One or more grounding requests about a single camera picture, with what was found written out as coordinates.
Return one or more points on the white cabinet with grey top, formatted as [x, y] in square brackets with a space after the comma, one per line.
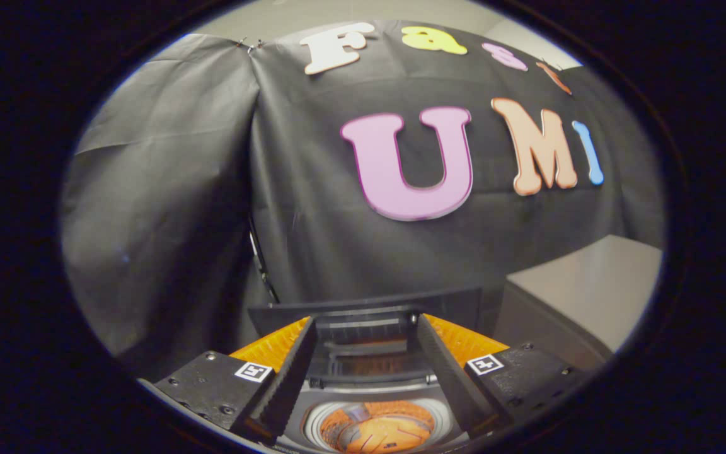
[590, 284]

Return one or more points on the orange shirt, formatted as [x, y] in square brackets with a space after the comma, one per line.
[382, 432]

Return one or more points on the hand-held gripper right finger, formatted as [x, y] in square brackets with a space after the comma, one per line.
[448, 378]

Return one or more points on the black backdrop cloth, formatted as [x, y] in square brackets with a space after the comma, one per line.
[167, 189]

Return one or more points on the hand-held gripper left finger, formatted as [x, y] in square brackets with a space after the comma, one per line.
[287, 384]

